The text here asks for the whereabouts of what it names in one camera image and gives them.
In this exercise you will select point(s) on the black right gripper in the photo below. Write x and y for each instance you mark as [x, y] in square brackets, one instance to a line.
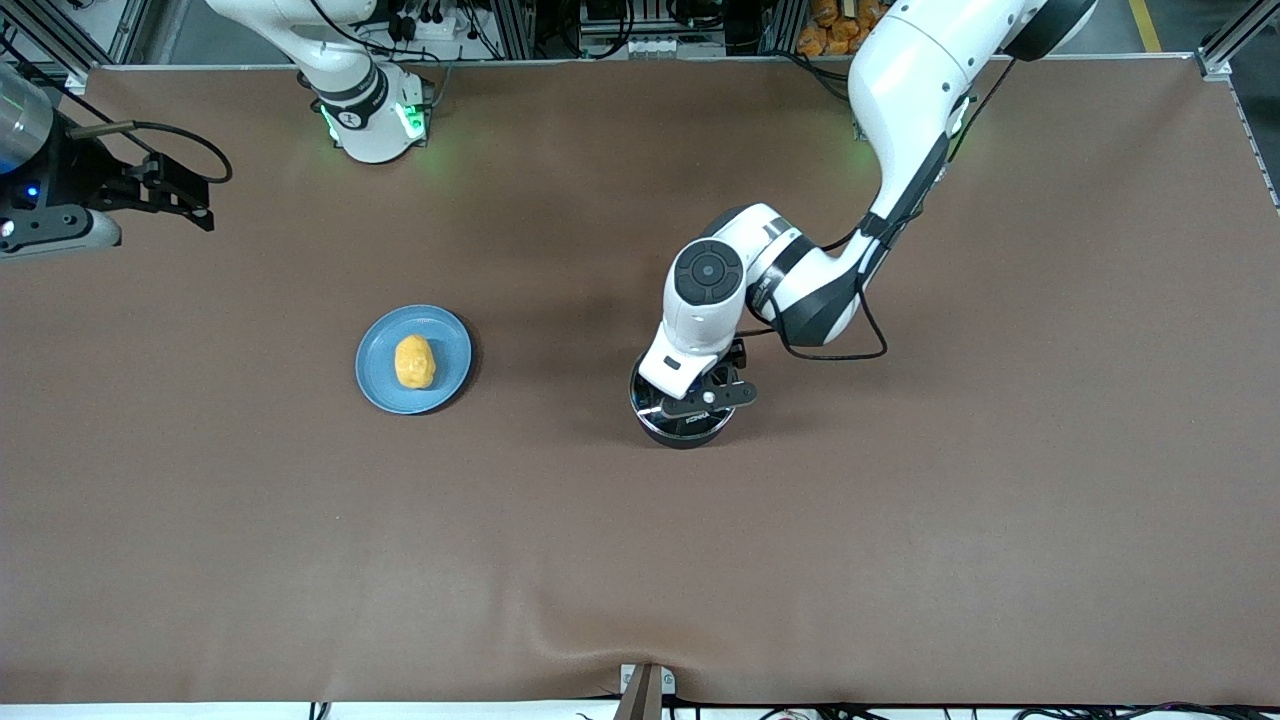
[82, 172]

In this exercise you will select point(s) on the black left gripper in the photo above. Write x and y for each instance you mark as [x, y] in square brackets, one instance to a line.
[735, 354]

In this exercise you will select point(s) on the glass lid with blue knob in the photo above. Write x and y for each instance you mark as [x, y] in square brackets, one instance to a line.
[695, 425]

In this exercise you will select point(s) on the yellow potato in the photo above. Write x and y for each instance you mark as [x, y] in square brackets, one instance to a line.
[414, 361]

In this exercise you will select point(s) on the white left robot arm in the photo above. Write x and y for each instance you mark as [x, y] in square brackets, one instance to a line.
[910, 90]

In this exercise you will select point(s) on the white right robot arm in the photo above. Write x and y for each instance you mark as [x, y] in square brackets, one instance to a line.
[370, 130]

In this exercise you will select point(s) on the blue plastic plate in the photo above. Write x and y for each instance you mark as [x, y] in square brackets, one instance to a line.
[440, 385]

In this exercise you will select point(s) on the white power strip with plugs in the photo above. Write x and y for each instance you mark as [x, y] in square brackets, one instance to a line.
[425, 25]

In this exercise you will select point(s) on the bag of orange pieces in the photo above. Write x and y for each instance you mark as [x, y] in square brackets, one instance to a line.
[835, 30]

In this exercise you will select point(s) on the aluminium frame with diagonal strut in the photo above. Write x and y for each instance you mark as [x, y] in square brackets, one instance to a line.
[125, 30]

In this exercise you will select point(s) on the metal table edge bracket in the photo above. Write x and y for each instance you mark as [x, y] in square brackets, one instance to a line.
[645, 690]

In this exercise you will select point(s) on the aluminium frame post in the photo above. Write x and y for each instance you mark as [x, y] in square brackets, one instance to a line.
[512, 30]

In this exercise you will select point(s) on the aluminium corner frame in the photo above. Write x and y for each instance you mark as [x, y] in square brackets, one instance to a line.
[1225, 55]

